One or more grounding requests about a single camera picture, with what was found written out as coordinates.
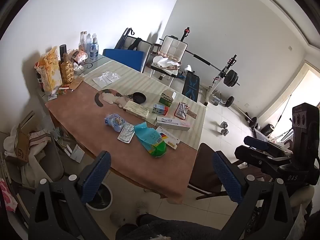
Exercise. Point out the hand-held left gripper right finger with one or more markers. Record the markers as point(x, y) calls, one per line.
point(228, 177)

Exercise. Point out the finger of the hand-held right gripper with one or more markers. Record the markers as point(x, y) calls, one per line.
point(258, 143)
point(255, 158)

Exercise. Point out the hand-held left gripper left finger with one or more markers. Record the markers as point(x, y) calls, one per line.
point(96, 177)

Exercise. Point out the white trash bin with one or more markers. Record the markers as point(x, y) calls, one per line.
point(101, 198)

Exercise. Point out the white colour striped box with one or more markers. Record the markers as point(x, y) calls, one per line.
point(170, 140)

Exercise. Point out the long white toothpaste box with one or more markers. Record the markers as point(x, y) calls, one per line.
point(172, 123)

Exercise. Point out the long cream box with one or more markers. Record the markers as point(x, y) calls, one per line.
point(136, 109)

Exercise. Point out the black weight plates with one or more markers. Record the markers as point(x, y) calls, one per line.
point(253, 123)

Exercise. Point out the dark brown chair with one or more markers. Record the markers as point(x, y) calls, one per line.
point(207, 170)

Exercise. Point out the white router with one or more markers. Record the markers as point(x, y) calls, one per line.
point(77, 154)

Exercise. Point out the wooden dining table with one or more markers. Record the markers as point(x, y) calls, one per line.
point(130, 180)

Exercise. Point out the small dumbbell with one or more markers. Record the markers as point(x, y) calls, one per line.
point(223, 128)

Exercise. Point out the grey fuzzy slipper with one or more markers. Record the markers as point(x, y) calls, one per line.
point(118, 218)
point(143, 206)

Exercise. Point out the grey upholstered chair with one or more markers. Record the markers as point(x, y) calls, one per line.
point(48, 157)

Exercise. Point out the silver blister pack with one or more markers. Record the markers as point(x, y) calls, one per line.
point(127, 133)

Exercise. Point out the blue cartoon wrapper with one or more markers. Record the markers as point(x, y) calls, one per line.
point(115, 122)

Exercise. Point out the white plastic bag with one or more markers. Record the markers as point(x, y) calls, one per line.
point(303, 213)

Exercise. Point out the pink brown tablecloth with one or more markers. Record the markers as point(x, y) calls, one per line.
point(82, 115)

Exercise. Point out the blue green plastic bag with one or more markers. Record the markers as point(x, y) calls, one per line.
point(150, 140)

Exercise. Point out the person's left trouser leg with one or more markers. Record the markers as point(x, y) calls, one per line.
point(132, 233)

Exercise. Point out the person's trouser leg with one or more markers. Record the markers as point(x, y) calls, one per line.
point(132, 233)
point(175, 228)

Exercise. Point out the white cloth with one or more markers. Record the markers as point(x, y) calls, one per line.
point(27, 170)

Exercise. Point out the striped folded cloth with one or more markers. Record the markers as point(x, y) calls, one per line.
point(40, 136)

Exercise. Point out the barbell with black plates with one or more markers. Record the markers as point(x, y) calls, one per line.
point(231, 78)

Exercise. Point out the small brown card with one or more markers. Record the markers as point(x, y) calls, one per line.
point(192, 114)

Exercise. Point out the person's right trouser leg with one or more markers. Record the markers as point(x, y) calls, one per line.
point(175, 228)

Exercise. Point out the white barbell rack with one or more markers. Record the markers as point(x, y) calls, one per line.
point(217, 80)

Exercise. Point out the cardboard box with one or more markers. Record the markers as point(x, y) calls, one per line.
point(22, 145)

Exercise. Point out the silver foil packet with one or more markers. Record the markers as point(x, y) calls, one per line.
point(182, 109)

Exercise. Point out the black weight bench pad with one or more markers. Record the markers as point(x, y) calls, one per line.
point(191, 86)

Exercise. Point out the pink floral bag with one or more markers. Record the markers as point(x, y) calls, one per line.
point(7, 197)

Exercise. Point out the small blue carton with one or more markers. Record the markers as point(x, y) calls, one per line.
point(160, 109)

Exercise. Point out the small red yellow box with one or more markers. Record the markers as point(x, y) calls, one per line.
point(63, 89)

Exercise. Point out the brown paper piece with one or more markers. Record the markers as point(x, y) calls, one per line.
point(76, 83)

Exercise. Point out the white paper sheets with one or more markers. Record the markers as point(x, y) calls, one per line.
point(106, 79)

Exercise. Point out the green box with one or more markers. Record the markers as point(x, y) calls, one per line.
point(167, 99)

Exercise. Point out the beige striped table cloth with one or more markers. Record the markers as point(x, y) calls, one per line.
point(140, 80)

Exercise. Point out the golden patterned bottle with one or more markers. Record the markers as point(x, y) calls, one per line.
point(67, 72)

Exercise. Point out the crumpled white tissue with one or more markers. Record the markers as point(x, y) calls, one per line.
point(78, 68)

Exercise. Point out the dark red sauce bottle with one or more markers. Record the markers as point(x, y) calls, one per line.
point(38, 78)

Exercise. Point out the yellow snack bag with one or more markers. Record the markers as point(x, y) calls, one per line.
point(48, 71)

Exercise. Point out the white beige clothes pile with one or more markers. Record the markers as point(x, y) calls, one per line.
point(165, 63)

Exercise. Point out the brown snack packet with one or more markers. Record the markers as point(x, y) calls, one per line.
point(78, 55)

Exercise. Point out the blue liquid bottle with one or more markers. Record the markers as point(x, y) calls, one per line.
point(94, 49)

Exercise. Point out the white padded chair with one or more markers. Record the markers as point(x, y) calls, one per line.
point(173, 47)

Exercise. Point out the black capped dark bottle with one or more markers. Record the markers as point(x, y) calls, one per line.
point(62, 52)

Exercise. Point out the clear plastic bottle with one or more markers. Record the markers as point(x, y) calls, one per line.
point(88, 45)

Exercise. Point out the red black stick vacuum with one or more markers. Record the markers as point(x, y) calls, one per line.
point(186, 33)

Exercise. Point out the tall clear glass bottle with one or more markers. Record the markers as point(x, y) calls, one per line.
point(82, 42)

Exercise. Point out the black jacket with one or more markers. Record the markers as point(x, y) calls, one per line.
point(133, 44)

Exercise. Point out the grey backed chair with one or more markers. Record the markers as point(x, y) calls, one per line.
point(145, 46)

